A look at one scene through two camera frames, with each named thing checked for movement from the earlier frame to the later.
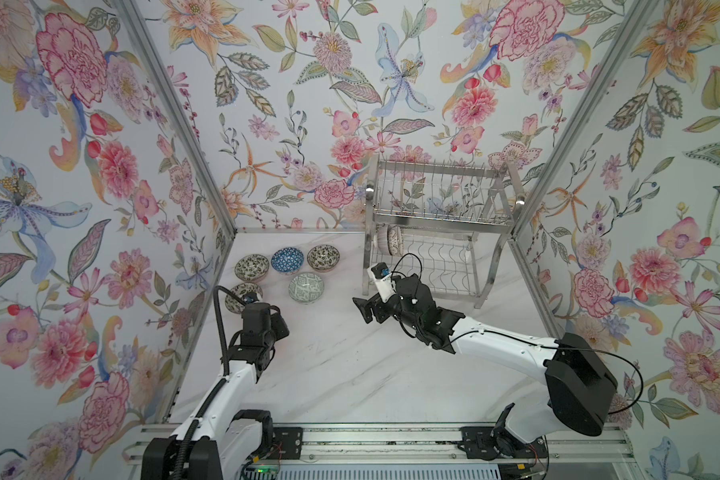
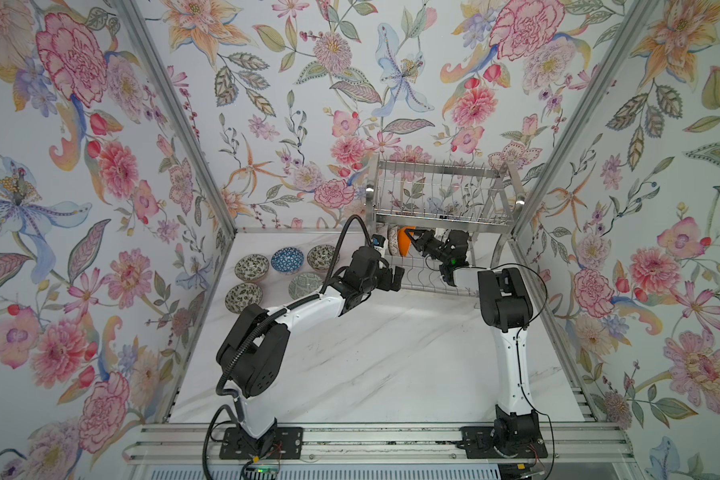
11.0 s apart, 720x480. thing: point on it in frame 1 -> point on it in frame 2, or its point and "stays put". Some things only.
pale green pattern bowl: [306, 287] stays put
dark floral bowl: [234, 304] stays put
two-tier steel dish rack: [445, 221] stays put
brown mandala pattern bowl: [395, 238] stays put
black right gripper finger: [375, 305] -> [424, 241]
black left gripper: [274, 319] -> [387, 284]
